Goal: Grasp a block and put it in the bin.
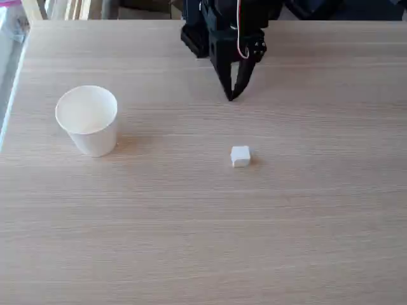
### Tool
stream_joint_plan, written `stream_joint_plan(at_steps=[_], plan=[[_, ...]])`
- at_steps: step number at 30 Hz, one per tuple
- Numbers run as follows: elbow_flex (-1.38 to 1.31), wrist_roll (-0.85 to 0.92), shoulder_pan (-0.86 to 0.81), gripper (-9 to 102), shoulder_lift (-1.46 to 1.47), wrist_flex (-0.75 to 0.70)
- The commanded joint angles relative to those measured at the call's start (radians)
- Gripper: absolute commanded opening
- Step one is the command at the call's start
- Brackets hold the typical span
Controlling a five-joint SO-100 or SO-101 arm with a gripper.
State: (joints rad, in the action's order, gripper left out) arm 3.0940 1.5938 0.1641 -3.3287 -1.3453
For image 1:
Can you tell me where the small white block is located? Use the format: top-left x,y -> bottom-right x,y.
230,145 -> 252,168

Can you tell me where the brown cardboard box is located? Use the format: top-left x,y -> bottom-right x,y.
117,0 -> 183,21

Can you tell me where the dark fabric object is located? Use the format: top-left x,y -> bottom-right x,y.
282,0 -> 407,22

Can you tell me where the white paper cup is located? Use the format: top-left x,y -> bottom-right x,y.
55,85 -> 119,158

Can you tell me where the clear plastic bag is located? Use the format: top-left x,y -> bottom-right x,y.
0,0 -> 32,44

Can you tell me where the white and red cable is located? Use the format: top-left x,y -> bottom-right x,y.
229,0 -> 251,60

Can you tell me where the light wooden slatted frame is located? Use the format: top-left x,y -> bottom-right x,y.
20,0 -> 106,21

